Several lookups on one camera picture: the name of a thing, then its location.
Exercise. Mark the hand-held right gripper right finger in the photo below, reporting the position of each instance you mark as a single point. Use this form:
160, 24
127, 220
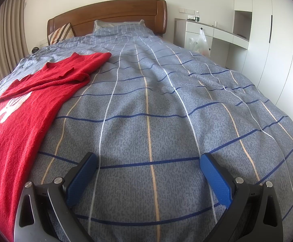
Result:
217, 181

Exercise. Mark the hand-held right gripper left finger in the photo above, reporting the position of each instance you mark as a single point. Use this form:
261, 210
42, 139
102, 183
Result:
82, 179

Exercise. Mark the red rabbit print sweater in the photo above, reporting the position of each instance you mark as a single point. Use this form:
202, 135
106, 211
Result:
17, 131

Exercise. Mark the blue plaid duvet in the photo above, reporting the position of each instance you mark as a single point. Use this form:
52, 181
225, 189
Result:
149, 105

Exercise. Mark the white plastic bag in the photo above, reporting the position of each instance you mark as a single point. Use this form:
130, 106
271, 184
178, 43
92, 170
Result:
199, 45

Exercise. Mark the small round fan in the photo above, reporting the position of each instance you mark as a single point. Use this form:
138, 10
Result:
35, 49

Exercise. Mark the white wardrobe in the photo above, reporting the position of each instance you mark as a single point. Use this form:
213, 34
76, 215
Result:
275, 55

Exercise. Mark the striped cushion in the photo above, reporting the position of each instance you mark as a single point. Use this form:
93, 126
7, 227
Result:
60, 34

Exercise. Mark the white desk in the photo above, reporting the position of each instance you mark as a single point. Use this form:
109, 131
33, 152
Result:
204, 27

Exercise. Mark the grey pillow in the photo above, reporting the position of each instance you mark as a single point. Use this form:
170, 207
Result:
102, 24

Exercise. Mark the beige curtain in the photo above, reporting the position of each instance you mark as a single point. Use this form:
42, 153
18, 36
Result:
5, 42

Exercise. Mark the clear plastic bottle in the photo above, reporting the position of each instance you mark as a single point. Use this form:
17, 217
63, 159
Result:
197, 17

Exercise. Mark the wooden headboard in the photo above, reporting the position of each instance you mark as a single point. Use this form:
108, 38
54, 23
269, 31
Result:
111, 12

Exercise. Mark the white wall switch plate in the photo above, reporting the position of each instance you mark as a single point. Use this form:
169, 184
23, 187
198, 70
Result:
186, 11

